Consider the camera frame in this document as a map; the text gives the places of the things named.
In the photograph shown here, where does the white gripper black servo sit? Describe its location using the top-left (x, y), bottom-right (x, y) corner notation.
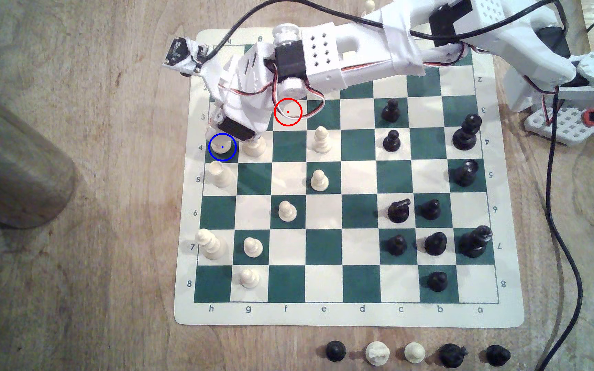
top-left (207, 44), bottom-right (277, 142)

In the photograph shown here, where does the white rook chess piece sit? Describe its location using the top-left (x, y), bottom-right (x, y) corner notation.
top-left (212, 136), bottom-right (234, 158)
top-left (209, 160), bottom-right (235, 188)

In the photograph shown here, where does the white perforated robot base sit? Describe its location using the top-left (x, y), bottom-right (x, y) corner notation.
top-left (524, 100), bottom-right (594, 146)

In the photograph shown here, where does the white queen chess piece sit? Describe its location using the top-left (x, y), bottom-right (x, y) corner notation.
top-left (243, 135), bottom-right (267, 158)

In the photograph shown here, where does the white king chess piece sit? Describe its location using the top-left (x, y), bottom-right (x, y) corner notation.
top-left (195, 228), bottom-right (229, 260)

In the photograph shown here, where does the green white chess mat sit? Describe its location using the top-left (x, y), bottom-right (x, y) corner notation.
top-left (174, 27), bottom-right (526, 327)

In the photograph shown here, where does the black pawn chess piece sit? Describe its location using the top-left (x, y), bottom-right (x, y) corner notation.
top-left (381, 99), bottom-right (401, 123)
top-left (387, 235), bottom-right (408, 257)
top-left (382, 130), bottom-right (402, 153)
top-left (421, 199), bottom-right (442, 221)
top-left (427, 271), bottom-right (449, 292)
top-left (326, 340), bottom-right (347, 362)

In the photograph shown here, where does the black knight chess piece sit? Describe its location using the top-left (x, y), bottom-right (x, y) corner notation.
top-left (388, 199), bottom-right (412, 224)
top-left (439, 344), bottom-right (469, 369)

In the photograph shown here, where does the black rook chess piece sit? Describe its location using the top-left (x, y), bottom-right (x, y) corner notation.
top-left (454, 159), bottom-right (480, 187)

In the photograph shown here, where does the white knight chess piece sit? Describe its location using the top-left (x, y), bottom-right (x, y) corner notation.
top-left (365, 341), bottom-right (391, 367)

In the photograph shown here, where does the black bishop chess piece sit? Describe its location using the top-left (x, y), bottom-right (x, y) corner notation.
top-left (485, 345), bottom-right (511, 367)

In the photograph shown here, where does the white pawn e4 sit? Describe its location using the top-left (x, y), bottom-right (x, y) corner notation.
top-left (311, 126), bottom-right (333, 155)

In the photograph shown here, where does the brushed metal cylinder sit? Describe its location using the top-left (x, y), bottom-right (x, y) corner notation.
top-left (0, 78), bottom-right (77, 230)

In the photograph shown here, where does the black pawn b7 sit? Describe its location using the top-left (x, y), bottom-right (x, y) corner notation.
top-left (424, 232), bottom-right (448, 256)

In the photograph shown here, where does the camera board on white bracket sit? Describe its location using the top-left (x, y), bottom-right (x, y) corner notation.
top-left (163, 36), bottom-right (213, 74)

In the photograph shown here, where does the red white servo wire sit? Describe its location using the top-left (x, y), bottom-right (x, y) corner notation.
top-left (271, 77), bottom-right (327, 126)

